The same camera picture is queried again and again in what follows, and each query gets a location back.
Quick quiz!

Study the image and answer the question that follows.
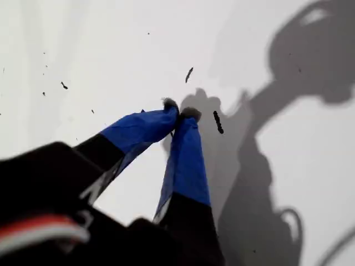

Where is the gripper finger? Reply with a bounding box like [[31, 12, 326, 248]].
[[73, 96, 179, 206], [153, 106, 226, 266]]

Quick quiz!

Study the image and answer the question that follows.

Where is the red white servo wire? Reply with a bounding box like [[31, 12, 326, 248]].
[[0, 214, 91, 252]]

